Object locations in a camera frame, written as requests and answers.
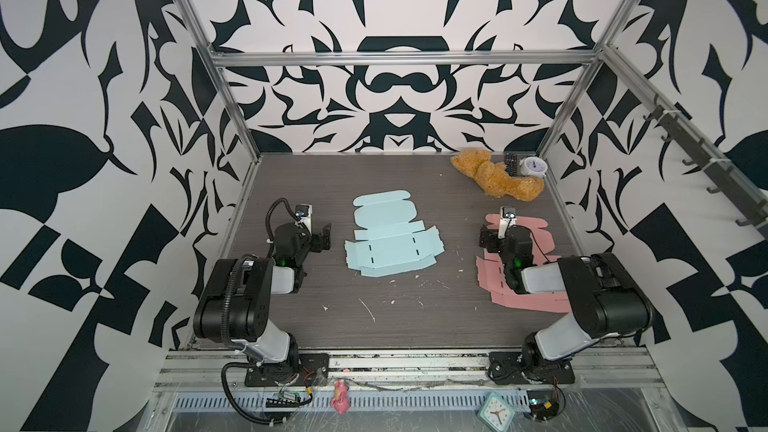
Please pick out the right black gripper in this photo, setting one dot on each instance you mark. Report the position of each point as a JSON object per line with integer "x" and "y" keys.
{"x": 489, "y": 238}

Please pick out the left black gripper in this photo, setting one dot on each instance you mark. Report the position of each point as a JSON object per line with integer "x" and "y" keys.
{"x": 321, "y": 237}

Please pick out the light blue paper box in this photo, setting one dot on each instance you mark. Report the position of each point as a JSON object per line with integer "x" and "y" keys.
{"x": 389, "y": 239}

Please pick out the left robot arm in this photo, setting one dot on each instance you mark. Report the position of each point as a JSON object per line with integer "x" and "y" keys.
{"x": 234, "y": 307}

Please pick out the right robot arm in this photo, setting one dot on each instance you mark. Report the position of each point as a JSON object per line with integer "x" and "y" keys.
{"x": 604, "y": 300}

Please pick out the pink paper box blank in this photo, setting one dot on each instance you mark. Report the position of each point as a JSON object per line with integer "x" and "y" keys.
{"x": 490, "y": 275}

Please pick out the brown teddy bear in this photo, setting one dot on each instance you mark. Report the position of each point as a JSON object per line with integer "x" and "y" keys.
{"x": 493, "y": 178}

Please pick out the white round alarm clock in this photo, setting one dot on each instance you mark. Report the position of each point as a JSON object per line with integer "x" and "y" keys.
{"x": 533, "y": 166}

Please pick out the black remote control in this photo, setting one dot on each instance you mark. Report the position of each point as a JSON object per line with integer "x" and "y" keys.
{"x": 511, "y": 162}

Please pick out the green circuit board left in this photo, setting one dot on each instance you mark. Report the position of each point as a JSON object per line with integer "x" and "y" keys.
{"x": 289, "y": 400}

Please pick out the circuit board right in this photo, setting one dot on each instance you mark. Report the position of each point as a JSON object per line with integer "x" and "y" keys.
{"x": 544, "y": 407}

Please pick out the pink small toy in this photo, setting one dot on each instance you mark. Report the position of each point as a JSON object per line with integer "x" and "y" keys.
{"x": 340, "y": 401}

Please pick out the teal square clock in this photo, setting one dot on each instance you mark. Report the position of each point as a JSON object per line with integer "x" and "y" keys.
{"x": 496, "y": 413}

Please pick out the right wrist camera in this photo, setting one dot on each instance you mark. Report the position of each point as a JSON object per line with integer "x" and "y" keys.
{"x": 507, "y": 219}

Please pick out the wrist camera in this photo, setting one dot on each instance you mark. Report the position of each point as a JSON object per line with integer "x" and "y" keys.
{"x": 303, "y": 217}
{"x": 507, "y": 219}

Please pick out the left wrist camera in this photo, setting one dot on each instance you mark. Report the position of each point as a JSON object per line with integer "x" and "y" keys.
{"x": 303, "y": 217}

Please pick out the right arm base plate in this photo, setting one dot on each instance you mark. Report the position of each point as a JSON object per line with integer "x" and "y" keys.
{"x": 515, "y": 368}

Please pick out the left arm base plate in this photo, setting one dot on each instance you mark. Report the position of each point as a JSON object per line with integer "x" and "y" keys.
{"x": 293, "y": 370}

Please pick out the black coat hook rail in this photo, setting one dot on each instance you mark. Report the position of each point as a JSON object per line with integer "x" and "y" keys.
{"x": 701, "y": 154}

